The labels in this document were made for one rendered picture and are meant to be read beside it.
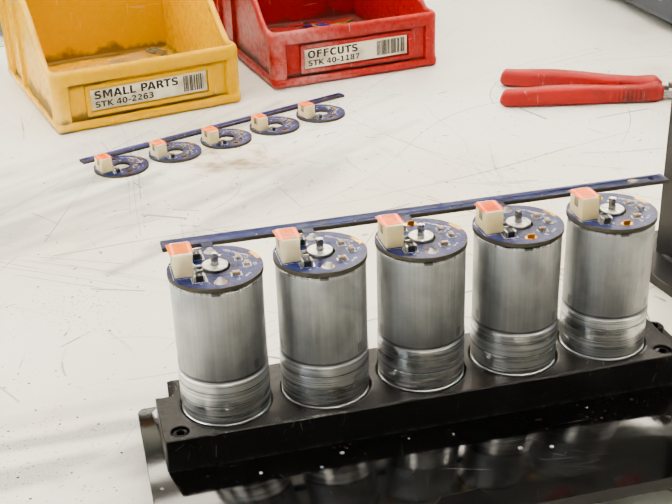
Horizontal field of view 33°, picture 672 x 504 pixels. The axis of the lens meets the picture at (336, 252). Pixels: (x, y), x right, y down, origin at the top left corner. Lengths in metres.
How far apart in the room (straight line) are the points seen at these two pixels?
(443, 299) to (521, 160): 0.23
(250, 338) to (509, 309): 0.07
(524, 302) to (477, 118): 0.27
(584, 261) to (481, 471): 0.07
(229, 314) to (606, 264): 0.10
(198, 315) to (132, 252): 0.16
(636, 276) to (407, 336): 0.07
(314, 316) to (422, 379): 0.04
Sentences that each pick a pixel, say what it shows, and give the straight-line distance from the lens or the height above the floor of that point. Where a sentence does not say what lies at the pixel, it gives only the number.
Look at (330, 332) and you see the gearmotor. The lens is 0.30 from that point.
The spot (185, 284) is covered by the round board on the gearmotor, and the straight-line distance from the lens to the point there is 0.29.
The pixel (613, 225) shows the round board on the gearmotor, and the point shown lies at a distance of 0.32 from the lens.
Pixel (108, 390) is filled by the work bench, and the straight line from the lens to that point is 0.37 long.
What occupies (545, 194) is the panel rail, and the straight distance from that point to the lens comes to 0.34.
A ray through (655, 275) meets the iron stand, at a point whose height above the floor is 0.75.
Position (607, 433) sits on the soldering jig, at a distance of 0.32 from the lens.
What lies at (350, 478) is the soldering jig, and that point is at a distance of 0.30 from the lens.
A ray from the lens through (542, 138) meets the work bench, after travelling 0.56.
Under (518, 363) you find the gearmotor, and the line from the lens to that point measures 0.32.
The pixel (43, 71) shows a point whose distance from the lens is 0.59.
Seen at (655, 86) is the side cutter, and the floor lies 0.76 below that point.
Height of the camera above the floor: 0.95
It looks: 26 degrees down
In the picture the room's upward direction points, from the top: 2 degrees counter-clockwise
